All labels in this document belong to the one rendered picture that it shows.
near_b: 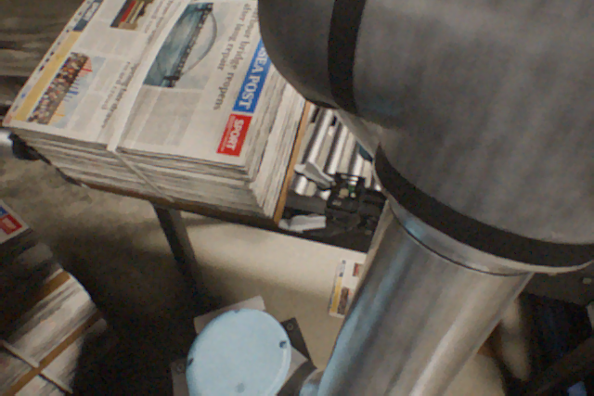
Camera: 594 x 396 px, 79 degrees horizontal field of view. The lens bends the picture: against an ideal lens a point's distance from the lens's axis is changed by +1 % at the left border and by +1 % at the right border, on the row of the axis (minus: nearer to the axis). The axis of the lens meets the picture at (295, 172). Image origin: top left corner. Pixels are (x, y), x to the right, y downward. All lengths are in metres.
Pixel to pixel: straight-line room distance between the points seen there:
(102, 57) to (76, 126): 0.12
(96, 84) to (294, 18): 0.46
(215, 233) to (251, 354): 1.45
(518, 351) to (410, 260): 1.58
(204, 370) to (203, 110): 0.30
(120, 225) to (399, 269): 1.89
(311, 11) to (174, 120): 0.36
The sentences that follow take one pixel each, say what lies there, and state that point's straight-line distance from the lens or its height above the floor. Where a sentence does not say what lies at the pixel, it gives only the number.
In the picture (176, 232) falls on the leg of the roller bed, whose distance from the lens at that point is 1.18.
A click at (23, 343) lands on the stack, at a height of 0.51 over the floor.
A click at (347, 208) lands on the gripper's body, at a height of 1.03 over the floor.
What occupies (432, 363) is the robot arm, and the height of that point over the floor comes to 1.23.
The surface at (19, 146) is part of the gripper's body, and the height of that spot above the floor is 1.00.
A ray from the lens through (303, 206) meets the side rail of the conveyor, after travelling 0.87.
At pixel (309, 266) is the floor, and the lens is 1.71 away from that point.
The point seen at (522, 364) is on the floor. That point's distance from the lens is 1.76.
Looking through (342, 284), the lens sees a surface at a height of 0.01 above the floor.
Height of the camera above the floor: 1.46
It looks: 44 degrees down
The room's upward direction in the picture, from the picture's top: straight up
